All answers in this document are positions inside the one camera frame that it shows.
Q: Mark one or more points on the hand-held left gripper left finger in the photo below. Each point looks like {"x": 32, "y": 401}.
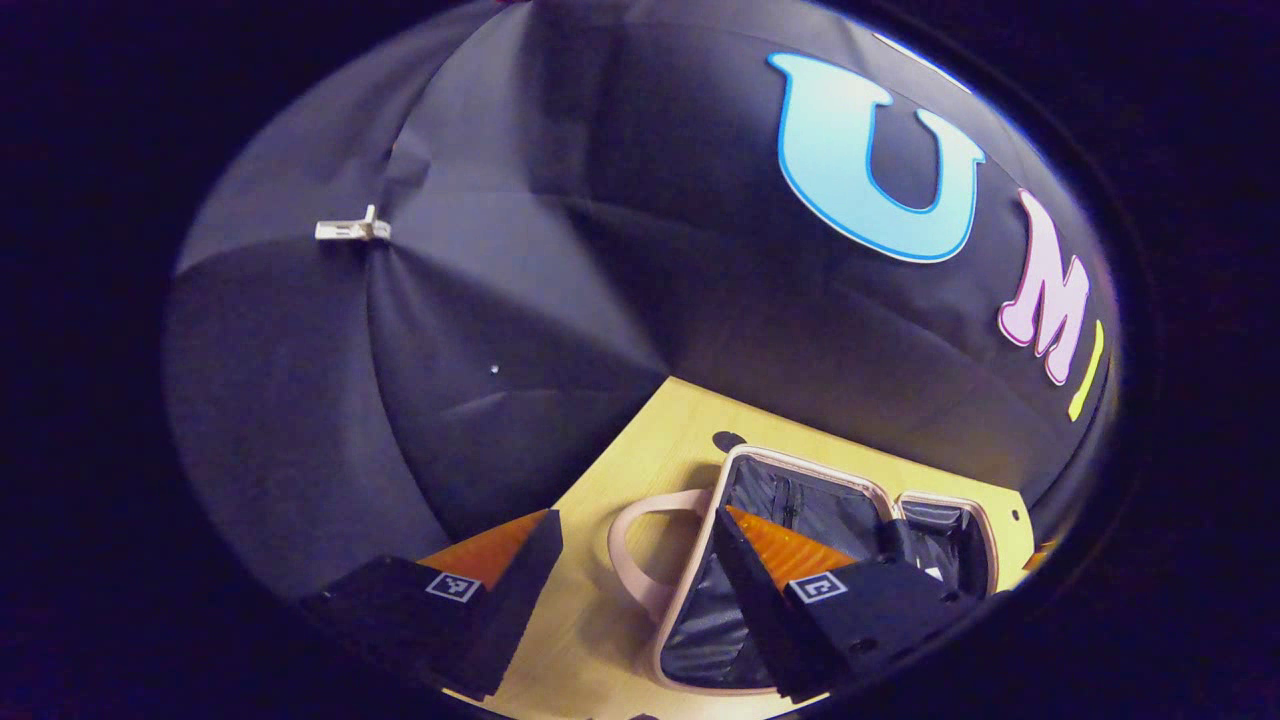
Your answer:
{"x": 520, "y": 595}

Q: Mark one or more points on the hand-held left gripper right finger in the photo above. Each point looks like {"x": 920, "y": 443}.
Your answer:
{"x": 755, "y": 600}

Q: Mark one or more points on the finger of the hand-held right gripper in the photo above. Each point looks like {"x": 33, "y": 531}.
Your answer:
{"x": 1042, "y": 555}

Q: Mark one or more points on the pale pink scalloped suitcase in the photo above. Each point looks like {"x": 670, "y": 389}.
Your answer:
{"x": 830, "y": 505}

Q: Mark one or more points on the black backdrop cloth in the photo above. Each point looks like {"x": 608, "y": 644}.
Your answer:
{"x": 550, "y": 250}

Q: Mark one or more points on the silver cloth clip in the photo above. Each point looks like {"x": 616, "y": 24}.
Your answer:
{"x": 352, "y": 229}

